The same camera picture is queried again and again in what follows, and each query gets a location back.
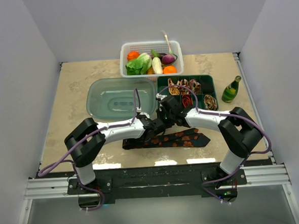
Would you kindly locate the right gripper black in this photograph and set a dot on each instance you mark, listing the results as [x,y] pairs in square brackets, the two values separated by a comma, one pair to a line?
[160,111]

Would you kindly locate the dark floral orange tie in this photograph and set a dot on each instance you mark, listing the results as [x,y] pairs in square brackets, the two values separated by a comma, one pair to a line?
[187,138]

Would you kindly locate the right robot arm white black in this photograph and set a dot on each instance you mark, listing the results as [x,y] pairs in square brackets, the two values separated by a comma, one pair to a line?
[236,126]

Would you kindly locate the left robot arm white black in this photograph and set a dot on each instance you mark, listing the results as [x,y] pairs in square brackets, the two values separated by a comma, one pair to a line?
[88,138]

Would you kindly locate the red black rolled tie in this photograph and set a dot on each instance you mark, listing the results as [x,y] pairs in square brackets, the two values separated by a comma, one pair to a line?
[186,100]

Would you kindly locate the yellow rolled tie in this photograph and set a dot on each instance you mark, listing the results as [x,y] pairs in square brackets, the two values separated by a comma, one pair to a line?
[173,89]

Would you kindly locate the dark red patterned rolled tie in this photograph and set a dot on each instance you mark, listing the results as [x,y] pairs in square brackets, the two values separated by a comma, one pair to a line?
[185,83]

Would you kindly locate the green compartment organizer tray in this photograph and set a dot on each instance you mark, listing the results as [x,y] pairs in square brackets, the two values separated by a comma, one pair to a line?
[206,82]

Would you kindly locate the purple gold rolled tie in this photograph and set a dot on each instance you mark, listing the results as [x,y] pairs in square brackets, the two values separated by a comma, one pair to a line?
[195,86]

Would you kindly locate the orange fruit toy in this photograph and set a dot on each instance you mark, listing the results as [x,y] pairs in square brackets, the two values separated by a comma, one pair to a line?
[169,69]

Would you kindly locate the brown patterned rolled tie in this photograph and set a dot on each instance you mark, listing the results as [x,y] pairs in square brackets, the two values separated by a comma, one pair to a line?
[210,102]

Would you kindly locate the white radish toy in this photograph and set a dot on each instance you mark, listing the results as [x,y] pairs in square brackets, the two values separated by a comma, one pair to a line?
[157,65]

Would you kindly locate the purple turnip toy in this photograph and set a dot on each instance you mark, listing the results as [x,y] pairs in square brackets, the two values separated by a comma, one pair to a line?
[168,59]

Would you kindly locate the green lettuce toy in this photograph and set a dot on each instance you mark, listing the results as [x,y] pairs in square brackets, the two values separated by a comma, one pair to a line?
[140,65]

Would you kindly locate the clear teal plastic bin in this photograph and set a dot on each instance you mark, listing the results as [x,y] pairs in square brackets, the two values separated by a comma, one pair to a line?
[115,98]

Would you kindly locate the white green onion toy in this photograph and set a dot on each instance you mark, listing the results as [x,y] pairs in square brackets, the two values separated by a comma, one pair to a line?
[167,41]

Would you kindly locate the green glass bottle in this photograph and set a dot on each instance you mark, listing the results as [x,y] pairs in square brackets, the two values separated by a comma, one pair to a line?
[231,91]

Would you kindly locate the white perforated basket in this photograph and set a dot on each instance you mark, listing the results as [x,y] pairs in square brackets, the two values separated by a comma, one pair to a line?
[146,47]

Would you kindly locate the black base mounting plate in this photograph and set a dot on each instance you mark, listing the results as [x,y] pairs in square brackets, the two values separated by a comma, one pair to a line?
[146,182]

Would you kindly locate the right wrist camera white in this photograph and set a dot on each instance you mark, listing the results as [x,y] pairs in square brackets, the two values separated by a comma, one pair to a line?
[160,97]

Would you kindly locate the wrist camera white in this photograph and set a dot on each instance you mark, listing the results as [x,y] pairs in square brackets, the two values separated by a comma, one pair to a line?
[160,97]
[140,114]

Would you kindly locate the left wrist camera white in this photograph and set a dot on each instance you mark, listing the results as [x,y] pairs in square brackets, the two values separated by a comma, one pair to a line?
[140,114]

